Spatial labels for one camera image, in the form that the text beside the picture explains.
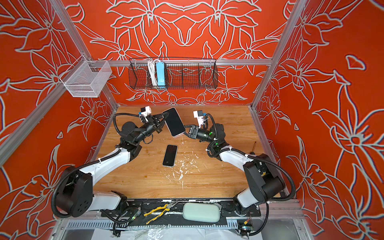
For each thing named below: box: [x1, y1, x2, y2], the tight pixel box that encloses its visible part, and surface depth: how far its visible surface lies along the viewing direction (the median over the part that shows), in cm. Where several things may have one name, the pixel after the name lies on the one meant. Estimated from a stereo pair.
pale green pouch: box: [182, 202, 221, 223], surface depth 71 cm
